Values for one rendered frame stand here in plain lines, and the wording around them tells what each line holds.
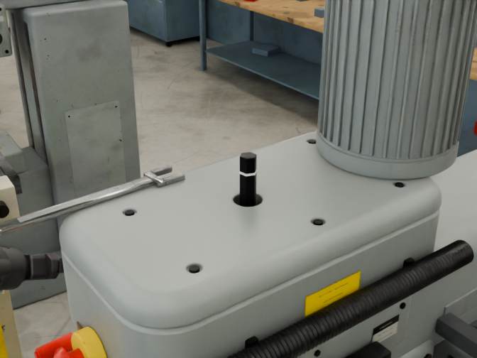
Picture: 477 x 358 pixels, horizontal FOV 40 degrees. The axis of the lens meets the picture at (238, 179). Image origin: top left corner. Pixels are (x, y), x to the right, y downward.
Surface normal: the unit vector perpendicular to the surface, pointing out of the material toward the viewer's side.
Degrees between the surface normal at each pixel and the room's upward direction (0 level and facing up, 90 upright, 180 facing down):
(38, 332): 0
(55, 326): 0
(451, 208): 0
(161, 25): 90
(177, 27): 90
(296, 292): 90
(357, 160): 90
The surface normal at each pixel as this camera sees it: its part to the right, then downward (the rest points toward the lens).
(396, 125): -0.11, 0.46
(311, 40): -0.81, 0.27
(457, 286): 0.59, 0.37
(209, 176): 0.00, -0.89
